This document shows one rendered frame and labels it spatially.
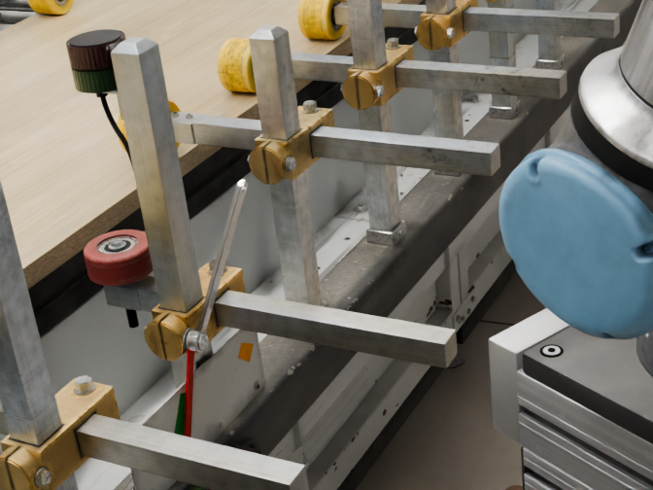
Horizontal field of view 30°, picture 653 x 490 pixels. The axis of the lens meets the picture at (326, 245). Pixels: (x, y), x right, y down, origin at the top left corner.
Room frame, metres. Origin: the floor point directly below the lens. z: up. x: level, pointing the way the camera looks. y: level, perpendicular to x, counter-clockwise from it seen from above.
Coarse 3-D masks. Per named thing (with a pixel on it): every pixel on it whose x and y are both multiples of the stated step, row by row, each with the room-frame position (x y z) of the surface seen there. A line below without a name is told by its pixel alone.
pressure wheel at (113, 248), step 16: (96, 240) 1.29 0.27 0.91; (112, 240) 1.28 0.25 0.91; (128, 240) 1.28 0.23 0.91; (144, 240) 1.27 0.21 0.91; (96, 256) 1.25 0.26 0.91; (112, 256) 1.24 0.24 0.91; (128, 256) 1.24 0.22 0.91; (144, 256) 1.25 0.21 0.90; (96, 272) 1.24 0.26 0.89; (112, 272) 1.23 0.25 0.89; (128, 272) 1.24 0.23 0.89; (144, 272) 1.25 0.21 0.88; (128, 320) 1.27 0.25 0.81
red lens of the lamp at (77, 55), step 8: (120, 32) 1.22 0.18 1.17; (120, 40) 1.19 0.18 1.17; (72, 48) 1.19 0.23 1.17; (80, 48) 1.18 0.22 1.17; (88, 48) 1.18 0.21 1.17; (96, 48) 1.18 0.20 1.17; (104, 48) 1.18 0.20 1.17; (112, 48) 1.18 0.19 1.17; (72, 56) 1.19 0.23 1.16; (80, 56) 1.18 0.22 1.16; (88, 56) 1.18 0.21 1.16; (96, 56) 1.18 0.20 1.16; (104, 56) 1.18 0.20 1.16; (72, 64) 1.19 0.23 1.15; (80, 64) 1.18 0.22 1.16; (88, 64) 1.18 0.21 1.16; (96, 64) 1.18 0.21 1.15; (104, 64) 1.18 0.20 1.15; (112, 64) 1.18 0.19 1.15
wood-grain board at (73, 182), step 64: (128, 0) 2.37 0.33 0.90; (192, 0) 2.32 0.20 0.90; (256, 0) 2.26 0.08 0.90; (384, 0) 2.16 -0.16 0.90; (0, 64) 2.05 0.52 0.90; (64, 64) 2.01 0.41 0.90; (192, 64) 1.92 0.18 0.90; (0, 128) 1.73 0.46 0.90; (64, 128) 1.70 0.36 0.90; (64, 192) 1.46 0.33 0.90; (128, 192) 1.43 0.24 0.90; (64, 256) 1.31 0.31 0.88
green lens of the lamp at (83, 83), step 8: (72, 72) 1.20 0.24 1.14; (80, 72) 1.18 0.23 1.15; (88, 72) 1.18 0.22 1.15; (96, 72) 1.18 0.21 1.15; (104, 72) 1.18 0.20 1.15; (112, 72) 1.18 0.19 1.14; (80, 80) 1.18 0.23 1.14; (88, 80) 1.18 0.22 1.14; (96, 80) 1.18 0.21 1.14; (104, 80) 1.18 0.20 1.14; (112, 80) 1.18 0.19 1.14; (80, 88) 1.19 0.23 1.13; (88, 88) 1.18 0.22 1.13; (96, 88) 1.18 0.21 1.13; (104, 88) 1.18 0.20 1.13; (112, 88) 1.18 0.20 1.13
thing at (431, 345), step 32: (128, 288) 1.25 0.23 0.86; (224, 320) 1.19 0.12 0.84; (256, 320) 1.16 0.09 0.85; (288, 320) 1.14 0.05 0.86; (320, 320) 1.12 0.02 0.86; (352, 320) 1.12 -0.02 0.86; (384, 320) 1.11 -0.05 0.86; (384, 352) 1.08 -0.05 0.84; (416, 352) 1.06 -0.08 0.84; (448, 352) 1.05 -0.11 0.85
